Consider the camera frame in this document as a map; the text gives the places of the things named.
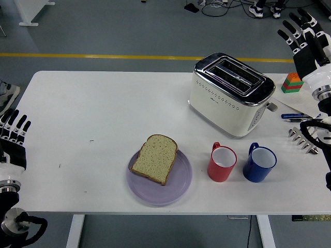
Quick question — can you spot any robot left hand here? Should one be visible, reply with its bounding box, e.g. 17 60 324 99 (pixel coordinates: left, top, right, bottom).
0 108 32 181

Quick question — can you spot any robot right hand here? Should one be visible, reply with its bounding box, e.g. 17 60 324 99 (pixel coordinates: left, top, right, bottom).
277 8 331 91

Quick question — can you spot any bread slice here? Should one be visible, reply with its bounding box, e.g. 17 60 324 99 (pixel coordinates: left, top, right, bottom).
129 134 179 187

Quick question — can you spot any purple plate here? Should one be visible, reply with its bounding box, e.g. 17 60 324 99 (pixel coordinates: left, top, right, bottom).
126 149 193 207

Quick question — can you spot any toy brick stack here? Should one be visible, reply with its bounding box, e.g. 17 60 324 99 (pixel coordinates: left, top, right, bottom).
280 72 305 94

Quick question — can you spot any white paper sheet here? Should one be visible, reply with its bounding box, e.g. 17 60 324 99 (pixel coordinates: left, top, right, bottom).
273 89 323 119

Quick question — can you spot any blue pen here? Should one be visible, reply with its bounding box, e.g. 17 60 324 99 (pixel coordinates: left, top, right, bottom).
280 113 312 119

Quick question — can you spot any metal toast rack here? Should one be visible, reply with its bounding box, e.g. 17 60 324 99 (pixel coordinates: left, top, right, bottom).
287 128 319 156

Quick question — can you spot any white table leg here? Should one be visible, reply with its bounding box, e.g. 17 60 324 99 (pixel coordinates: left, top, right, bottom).
66 214 85 248
257 214 276 248

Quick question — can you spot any cream and chrome toaster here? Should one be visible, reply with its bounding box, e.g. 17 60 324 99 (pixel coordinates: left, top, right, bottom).
188 52 279 140

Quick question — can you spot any white power strip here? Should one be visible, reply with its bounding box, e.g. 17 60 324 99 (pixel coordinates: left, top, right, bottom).
198 0 228 6

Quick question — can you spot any blue mug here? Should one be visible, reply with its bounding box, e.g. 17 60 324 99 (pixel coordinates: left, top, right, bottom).
242 142 277 183

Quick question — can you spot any red mug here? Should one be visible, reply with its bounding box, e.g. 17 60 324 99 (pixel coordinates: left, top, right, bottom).
206 141 237 183

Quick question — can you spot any white furniture base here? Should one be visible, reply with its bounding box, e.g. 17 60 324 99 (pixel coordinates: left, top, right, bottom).
14 0 56 27

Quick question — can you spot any table control panel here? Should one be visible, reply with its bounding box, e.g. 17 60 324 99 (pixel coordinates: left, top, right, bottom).
292 214 331 222

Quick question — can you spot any black floor cable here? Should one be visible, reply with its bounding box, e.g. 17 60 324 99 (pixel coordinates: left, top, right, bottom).
201 0 259 18

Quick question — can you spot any black hanging cable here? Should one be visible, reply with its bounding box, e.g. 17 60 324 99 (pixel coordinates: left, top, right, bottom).
247 215 253 248

